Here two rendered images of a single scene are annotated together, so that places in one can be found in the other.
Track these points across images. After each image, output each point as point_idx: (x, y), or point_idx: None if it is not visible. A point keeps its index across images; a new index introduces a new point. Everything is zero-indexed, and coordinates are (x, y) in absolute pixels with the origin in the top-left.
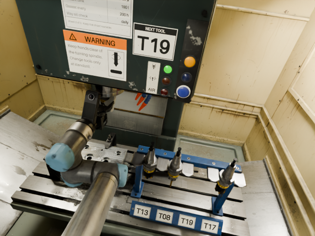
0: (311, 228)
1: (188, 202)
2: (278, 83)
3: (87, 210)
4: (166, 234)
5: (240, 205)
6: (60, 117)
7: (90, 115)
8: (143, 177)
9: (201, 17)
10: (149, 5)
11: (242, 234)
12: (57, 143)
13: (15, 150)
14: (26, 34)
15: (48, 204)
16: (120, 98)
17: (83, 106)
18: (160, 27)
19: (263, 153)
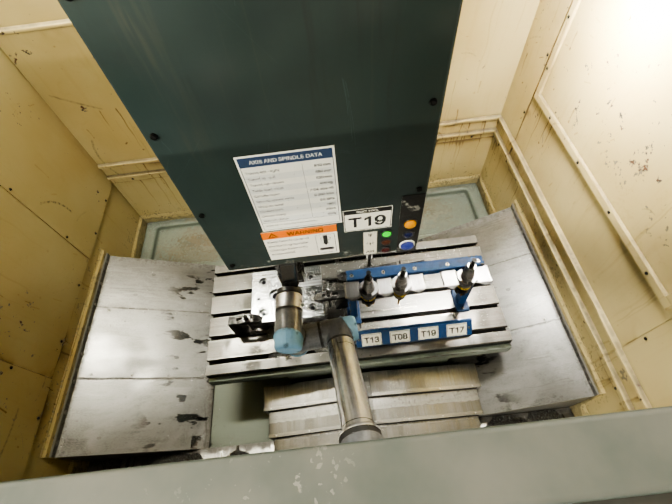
0: (576, 294)
1: (422, 307)
2: (519, 79)
3: (349, 386)
4: (408, 353)
5: (488, 288)
6: (175, 228)
7: (292, 278)
8: None
9: (416, 191)
10: (358, 196)
11: (496, 325)
12: (280, 329)
13: (155, 310)
14: (216, 246)
15: (255, 368)
16: None
17: (280, 271)
18: (373, 208)
19: (510, 195)
